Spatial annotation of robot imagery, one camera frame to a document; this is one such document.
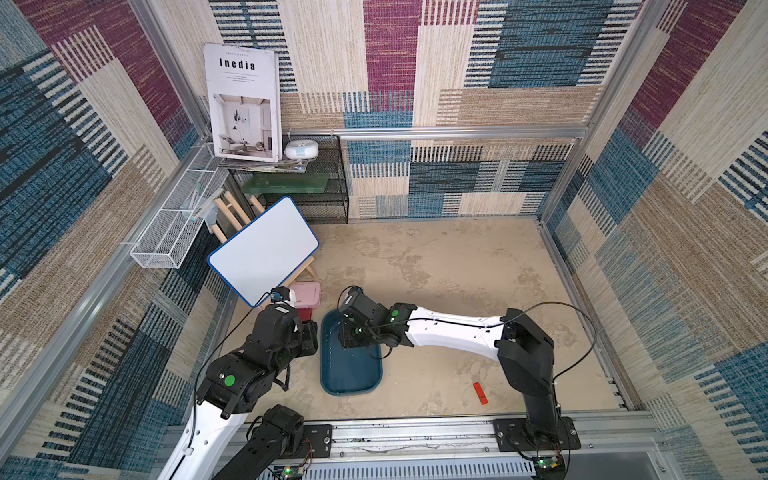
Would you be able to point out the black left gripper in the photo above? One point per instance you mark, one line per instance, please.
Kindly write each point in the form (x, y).
(309, 336)

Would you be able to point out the wooden easel stand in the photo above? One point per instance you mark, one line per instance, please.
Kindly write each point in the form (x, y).
(236, 216)

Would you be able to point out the green board on shelf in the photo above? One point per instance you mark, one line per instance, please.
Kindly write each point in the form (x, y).
(274, 183)

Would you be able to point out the black wire mesh shelf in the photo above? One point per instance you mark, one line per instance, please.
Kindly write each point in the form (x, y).
(329, 207)

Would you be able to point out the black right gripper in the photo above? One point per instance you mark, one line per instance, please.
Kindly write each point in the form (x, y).
(352, 332)

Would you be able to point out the red usb flash drive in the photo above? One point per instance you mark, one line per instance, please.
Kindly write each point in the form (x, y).
(480, 393)

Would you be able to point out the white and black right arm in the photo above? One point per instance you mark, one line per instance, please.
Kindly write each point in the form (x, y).
(523, 350)

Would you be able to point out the white board with blue edge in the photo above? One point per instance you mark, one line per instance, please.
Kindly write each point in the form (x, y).
(266, 252)

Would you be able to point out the pink plastic box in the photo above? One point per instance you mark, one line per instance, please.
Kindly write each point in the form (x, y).
(305, 295)

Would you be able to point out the white wire basket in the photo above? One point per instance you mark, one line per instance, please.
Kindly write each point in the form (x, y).
(174, 227)

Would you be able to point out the teal plastic storage tray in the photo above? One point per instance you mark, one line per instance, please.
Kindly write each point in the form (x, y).
(346, 372)

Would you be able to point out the Inedia magazine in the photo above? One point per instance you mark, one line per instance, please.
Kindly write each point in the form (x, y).
(244, 102)

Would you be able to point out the white round device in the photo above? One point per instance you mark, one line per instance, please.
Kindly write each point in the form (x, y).
(302, 149)

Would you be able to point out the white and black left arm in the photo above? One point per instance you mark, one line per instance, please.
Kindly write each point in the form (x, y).
(230, 390)

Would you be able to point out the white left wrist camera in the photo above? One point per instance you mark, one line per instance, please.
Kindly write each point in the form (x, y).
(282, 294)

